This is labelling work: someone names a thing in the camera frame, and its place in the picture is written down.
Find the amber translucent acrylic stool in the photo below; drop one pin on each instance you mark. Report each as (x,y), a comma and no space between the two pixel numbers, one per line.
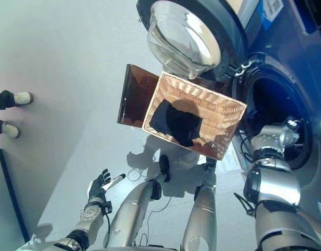
(137,96)

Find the grey front-load washing machine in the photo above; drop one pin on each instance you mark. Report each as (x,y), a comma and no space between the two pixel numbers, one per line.
(307,91)

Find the white board with black edge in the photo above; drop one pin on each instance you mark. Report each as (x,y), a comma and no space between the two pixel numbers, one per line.
(6,196)

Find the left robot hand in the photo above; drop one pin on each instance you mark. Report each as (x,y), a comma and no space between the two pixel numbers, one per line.
(96,188)

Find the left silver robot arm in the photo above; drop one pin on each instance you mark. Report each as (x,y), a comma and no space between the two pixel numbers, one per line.
(90,217)

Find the round glass washer door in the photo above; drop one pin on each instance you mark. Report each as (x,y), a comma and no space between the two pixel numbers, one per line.
(184,39)

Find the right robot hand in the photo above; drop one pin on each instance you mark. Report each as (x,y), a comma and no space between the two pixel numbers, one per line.
(293,126)

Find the rectangular wicker laundry basket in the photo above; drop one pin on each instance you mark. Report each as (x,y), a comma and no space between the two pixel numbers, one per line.
(215,104)

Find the blue and white sticker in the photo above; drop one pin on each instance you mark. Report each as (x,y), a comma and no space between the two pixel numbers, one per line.
(271,13)

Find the black garment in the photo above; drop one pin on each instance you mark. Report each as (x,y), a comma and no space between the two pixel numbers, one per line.
(176,125)

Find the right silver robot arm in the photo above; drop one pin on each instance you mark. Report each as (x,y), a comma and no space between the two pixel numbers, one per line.
(275,183)

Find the left silver robot leg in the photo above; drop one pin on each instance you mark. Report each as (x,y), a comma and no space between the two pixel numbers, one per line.
(134,209)

